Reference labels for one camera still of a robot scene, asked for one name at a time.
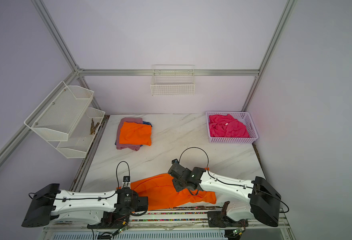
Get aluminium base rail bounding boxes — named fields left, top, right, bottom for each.
left=39, top=205, right=294, bottom=240

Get white mesh shelf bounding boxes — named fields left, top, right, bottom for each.
left=24, top=82, right=94, bottom=142
left=48, top=108, right=105, bottom=159

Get orange t-shirt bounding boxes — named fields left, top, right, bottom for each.
left=131, top=174, right=217, bottom=211
left=119, top=122, right=152, bottom=146

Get lilac perforated plastic basket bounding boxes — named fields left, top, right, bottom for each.
left=206, top=111, right=259, bottom=144

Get folded orange t-shirt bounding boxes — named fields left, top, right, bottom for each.
left=119, top=122, right=152, bottom=146

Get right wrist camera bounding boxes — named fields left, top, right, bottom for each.
left=168, top=159, right=192, bottom=181

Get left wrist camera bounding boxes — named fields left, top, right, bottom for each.
left=122, top=176, right=131, bottom=189

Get white mesh lower shelf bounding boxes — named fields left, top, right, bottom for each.
left=48, top=108, right=105, bottom=159

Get folded mauve t-shirt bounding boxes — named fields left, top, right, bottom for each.
left=115, top=118, right=143, bottom=152

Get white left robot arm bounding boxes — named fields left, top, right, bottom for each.
left=21, top=184, right=149, bottom=229

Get pink t-shirt in basket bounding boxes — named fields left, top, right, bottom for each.
left=209, top=114, right=250, bottom=138

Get wooden clothespins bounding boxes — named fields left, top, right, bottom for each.
left=90, top=119, right=101, bottom=135

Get white wire wall basket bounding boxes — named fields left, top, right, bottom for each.
left=151, top=65, right=196, bottom=96

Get folded blue t-shirt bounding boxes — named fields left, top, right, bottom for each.
left=143, top=121, right=152, bottom=126

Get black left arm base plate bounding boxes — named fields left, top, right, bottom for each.
left=87, top=212, right=130, bottom=230

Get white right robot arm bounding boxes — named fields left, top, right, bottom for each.
left=168, top=165, right=281, bottom=227

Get white mesh upper shelf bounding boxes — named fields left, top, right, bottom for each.
left=24, top=82, right=94, bottom=142

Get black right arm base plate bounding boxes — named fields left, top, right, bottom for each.
left=207, top=211, right=249, bottom=228

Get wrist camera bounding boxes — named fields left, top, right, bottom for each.
left=122, top=176, right=131, bottom=189
left=168, top=159, right=192, bottom=181

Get aluminium frame profile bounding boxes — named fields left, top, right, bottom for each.
left=0, top=1, right=297, bottom=172

